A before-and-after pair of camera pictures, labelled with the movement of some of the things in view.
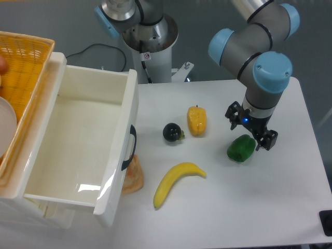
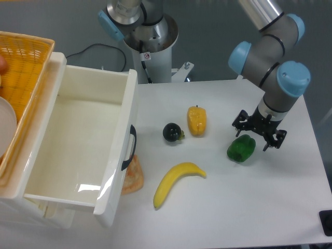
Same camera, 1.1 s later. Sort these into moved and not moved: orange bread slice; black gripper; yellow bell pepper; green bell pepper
Moved: black gripper
Not moved: orange bread slice; yellow bell pepper; green bell pepper
